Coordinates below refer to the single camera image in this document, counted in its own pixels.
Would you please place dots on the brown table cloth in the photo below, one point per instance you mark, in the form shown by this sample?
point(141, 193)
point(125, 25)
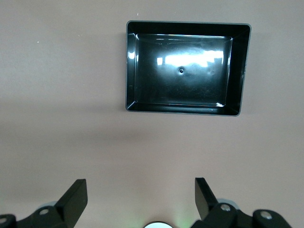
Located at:
point(59, 107)

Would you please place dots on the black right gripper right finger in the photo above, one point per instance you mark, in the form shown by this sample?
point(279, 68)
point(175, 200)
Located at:
point(206, 204)

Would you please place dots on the black plastic box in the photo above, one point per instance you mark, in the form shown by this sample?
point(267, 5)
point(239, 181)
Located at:
point(180, 90)

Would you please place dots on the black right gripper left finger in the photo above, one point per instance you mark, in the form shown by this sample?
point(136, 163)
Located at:
point(71, 204)

